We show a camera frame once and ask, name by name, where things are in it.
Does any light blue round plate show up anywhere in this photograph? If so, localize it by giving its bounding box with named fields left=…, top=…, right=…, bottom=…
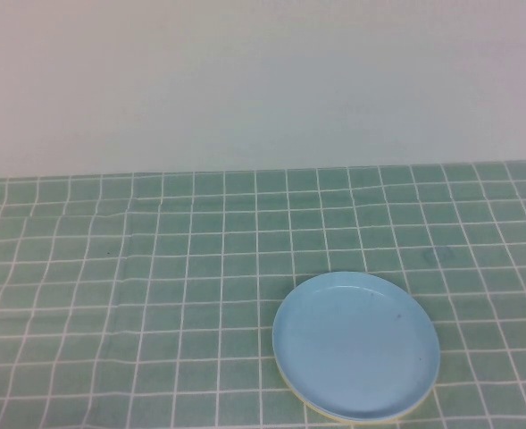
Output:
left=272, top=270, right=441, bottom=420

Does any green white checked tablecloth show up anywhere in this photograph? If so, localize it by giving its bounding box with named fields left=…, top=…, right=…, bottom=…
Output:
left=0, top=161, right=526, bottom=429

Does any yellow round plate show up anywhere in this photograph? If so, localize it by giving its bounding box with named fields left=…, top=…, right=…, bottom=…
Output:
left=274, top=357, right=429, bottom=425

